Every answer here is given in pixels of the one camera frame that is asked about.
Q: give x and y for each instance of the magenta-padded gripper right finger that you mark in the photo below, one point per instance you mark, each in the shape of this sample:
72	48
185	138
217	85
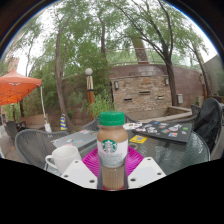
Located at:
146	171

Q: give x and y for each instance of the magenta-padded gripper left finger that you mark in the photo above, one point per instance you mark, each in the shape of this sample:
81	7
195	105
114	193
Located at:
80	173

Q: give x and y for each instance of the green-capped coffee drink bottle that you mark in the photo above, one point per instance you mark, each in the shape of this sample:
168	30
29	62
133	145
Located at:
112	146

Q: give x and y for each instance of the white ceramic mug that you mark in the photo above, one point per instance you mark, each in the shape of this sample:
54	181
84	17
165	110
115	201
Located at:
66	158

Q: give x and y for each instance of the small yellow card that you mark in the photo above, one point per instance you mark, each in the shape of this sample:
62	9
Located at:
138	139

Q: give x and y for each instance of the grey laptop with stickers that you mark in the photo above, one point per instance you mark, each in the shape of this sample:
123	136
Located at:
75	138

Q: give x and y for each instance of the black laptop with stickers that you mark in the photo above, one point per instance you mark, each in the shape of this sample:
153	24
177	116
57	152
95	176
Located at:
163	130

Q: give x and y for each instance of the white sticker sheet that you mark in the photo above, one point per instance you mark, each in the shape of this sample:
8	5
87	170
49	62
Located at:
131	126

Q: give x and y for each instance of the grey wicker chair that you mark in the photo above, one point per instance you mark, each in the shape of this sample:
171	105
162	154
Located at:
90	125
216	146
31	146

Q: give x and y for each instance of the blue and yellow striped cone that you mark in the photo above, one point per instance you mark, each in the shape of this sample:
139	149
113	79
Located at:
63	122

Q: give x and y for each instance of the green plant in blue pot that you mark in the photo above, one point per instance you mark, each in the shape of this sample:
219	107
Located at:
100	106

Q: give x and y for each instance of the black jacket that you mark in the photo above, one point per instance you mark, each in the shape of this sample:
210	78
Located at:
208	123

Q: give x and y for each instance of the group of dark patio chairs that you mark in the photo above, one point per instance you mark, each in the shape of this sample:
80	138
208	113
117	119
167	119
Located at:
13	128

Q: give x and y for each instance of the orange patio umbrella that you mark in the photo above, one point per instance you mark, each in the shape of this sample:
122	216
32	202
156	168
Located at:
16	86

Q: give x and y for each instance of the grey wall utility box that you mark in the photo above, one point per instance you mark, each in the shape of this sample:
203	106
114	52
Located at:
180	99

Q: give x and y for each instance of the globe-topped lamp post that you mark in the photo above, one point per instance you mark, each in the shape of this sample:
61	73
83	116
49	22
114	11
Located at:
90	90

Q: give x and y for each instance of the black wall lamp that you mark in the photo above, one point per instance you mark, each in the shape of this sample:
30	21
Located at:
116	85
166	82

